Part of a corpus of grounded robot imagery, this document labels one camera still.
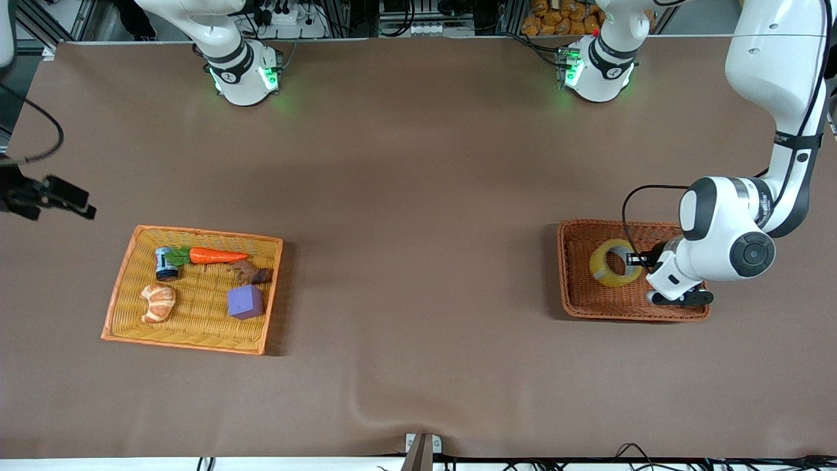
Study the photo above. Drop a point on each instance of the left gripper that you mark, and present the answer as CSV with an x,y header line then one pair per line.
x,y
656,255

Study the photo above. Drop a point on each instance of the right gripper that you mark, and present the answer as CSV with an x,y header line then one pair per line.
x,y
18,195

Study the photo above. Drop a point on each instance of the yellow tape roll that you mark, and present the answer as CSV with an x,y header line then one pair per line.
x,y
598,268

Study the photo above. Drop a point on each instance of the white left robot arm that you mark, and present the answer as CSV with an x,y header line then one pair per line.
x,y
771,65

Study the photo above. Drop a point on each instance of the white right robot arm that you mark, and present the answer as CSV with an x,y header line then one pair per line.
x,y
239,78

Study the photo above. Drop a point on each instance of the brown wicker basket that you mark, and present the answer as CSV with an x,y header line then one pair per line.
x,y
582,297

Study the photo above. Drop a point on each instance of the small dark blue can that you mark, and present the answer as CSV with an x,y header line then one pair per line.
x,y
166,263

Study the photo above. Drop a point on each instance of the toy croissant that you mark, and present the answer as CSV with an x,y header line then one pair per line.
x,y
158,303

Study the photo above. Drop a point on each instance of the orange toy carrot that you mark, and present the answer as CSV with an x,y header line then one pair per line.
x,y
219,256

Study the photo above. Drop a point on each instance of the orange wicker tray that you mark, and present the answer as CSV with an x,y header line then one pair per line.
x,y
196,307

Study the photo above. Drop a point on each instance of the brown toy figure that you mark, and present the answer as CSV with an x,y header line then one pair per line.
x,y
252,273

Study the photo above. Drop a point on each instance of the purple foam cube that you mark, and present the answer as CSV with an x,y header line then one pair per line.
x,y
245,303

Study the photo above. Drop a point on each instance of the pile of orange snack bags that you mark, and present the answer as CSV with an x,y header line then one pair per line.
x,y
562,16

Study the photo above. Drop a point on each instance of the white power strip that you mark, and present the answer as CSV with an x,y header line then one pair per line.
x,y
294,21

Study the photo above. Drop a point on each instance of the white connector block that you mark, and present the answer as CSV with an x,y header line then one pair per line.
x,y
428,29

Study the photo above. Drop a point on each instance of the aluminium frame profile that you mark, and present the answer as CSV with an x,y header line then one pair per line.
x,y
82,19

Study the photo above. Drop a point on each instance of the metal table edge bracket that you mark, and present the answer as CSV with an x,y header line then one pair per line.
x,y
418,451

